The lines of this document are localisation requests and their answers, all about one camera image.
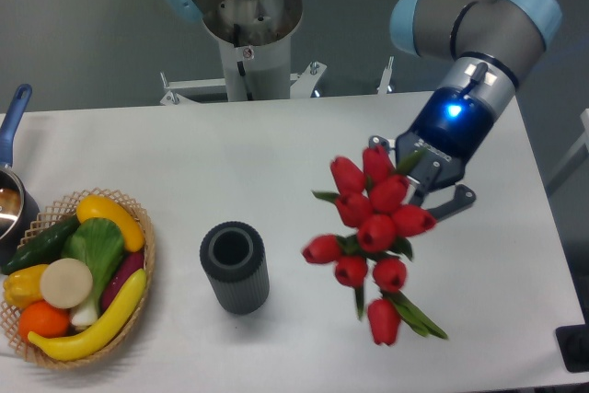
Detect white frame right edge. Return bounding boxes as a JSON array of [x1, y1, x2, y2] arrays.
[[545, 109, 588, 197]]

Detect woven wicker basket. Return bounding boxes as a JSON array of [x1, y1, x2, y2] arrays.
[[1, 188, 156, 370]]

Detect yellow banana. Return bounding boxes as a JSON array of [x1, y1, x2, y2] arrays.
[[28, 269, 147, 362]]

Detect orange fruit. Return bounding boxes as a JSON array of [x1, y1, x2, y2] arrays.
[[18, 301, 70, 341]]

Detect green bok choy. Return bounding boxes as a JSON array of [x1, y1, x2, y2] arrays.
[[61, 218, 124, 330]]

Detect beige round slice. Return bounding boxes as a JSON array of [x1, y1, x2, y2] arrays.
[[40, 258, 93, 309]]

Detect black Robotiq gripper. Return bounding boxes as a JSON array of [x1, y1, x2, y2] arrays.
[[368, 87, 494, 223]]

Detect yellow squash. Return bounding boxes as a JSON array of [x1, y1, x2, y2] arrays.
[[75, 194, 144, 252]]

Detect green cucumber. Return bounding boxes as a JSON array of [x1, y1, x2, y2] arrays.
[[1, 216, 80, 275]]

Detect black device at edge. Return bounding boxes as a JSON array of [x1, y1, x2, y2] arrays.
[[555, 324, 588, 373]]

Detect white metal frame bracket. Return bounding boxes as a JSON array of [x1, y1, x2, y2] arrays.
[[158, 55, 396, 107]]

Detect red tulip bouquet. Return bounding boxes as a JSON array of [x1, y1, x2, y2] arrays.
[[302, 145, 447, 346]]

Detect purple sweet potato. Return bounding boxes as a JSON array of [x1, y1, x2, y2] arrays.
[[100, 251, 144, 312]]

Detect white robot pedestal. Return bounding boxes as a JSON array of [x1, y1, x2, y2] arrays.
[[203, 0, 303, 76]]

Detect yellow bell pepper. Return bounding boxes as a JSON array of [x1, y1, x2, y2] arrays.
[[3, 264, 49, 309]]

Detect blue handled saucepan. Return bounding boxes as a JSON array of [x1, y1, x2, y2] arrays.
[[1, 84, 40, 266]]

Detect dark grey ribbed vase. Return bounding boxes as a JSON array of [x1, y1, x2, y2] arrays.
[[200, 221, 270, 315]]

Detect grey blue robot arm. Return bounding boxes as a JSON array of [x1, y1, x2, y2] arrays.
[[165, 0, 562, 220]]

